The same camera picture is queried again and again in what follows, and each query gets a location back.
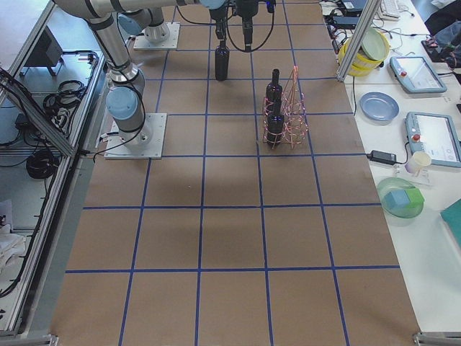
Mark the white paper cup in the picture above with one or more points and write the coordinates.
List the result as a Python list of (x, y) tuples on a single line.
[(418, 161)]

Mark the green translucent bowl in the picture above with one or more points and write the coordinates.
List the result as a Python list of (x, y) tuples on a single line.
[(396, 183)]

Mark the light green plate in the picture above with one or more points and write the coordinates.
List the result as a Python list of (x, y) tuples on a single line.
[(373, 45)]

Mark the blue plate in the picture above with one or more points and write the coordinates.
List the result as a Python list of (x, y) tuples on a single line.
[(379, 106)]

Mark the green foam cube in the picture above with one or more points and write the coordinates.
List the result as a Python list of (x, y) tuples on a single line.
[(415, 198)]

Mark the teach pendant far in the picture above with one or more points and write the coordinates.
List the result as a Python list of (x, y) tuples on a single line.
[(416, 75)]

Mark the dark glass wine bottle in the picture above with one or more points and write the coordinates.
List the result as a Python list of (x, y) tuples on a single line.
[(222, 56)]

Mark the copper wire wine rack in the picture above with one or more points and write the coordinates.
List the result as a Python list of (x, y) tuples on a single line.
[(295, 127)]

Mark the teach pendant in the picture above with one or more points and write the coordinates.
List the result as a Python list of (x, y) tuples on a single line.
[(416, 75), (435, 135)]

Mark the aluminium frame post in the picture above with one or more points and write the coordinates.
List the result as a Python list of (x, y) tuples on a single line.
[(363, 24)]

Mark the black power brick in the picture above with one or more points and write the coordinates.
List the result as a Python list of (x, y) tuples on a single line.
[(382, 157)]

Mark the dark wine bottle in rack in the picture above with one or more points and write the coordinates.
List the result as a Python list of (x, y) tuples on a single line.
[(274, 89)]

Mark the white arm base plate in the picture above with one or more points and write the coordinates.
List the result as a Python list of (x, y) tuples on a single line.
[(148, 143), (173, 36)]

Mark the yellow bamboo steamer stack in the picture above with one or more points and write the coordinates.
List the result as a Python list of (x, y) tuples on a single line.
[(362, 65)]

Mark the blue foam cube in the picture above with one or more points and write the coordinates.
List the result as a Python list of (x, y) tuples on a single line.
[(395, 199)]

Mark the teach pendant near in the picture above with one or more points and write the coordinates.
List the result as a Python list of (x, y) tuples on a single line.
[(435, 135)]

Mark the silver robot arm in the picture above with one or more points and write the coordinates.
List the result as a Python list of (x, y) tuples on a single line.
[(150, 21), (125, 99)]

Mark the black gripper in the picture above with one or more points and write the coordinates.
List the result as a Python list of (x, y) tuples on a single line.
[(218, 16), (247, 10)]

